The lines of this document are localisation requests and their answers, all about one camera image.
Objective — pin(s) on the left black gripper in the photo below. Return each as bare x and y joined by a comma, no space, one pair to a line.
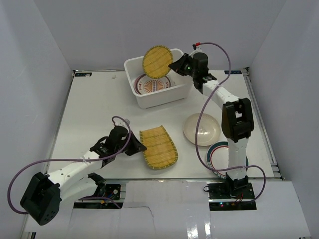
132,145

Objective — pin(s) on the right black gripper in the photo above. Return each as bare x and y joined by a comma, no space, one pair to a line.
179,65

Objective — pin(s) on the round bamboo woven plate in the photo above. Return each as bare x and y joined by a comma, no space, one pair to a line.
156,61

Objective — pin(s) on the fan-shaped bamboo woven tray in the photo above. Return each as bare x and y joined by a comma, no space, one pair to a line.
161,152

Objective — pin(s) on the orange sunburst pattern plate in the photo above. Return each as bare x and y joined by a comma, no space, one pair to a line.
149,85

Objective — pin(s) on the cream white plate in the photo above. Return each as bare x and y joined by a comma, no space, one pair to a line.
208,132

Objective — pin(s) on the green red rimmed plate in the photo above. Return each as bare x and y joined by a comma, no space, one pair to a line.
216,156

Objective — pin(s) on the pink plastic plate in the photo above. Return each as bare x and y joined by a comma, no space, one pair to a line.
136,83

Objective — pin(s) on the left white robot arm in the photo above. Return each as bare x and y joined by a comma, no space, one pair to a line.
78,180

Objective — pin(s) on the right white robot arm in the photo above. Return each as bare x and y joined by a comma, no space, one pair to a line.
237,119

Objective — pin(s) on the white plastic bin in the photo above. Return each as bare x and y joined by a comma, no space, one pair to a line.
180,85

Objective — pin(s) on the right blue table label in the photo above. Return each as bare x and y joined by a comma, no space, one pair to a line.
233,72

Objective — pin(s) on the blue table label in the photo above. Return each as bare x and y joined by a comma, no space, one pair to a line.
83,74
233,72

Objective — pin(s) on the left blue table label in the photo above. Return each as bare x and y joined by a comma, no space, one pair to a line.
83,74

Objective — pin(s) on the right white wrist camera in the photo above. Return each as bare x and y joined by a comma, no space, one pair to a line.
196,48

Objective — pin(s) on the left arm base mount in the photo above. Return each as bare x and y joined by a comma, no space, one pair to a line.
107,193

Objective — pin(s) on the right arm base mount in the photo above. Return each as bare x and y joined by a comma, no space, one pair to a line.
220,199

